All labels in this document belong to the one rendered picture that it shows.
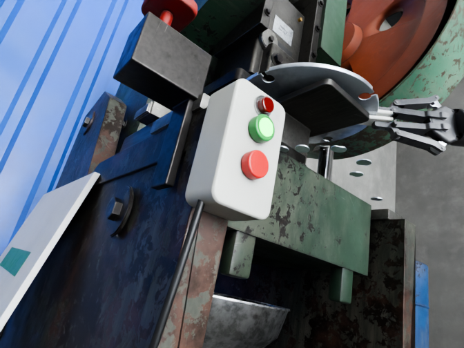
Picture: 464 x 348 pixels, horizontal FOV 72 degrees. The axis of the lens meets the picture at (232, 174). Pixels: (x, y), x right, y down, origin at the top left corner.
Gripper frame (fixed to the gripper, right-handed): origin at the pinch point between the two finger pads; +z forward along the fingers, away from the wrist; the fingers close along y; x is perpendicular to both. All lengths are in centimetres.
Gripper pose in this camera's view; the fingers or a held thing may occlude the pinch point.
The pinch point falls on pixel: (372, 117)
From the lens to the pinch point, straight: 72.1
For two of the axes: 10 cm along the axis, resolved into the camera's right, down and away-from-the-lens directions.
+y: 1.1, -9.3, 3.4
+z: -9.9, -1.2, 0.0
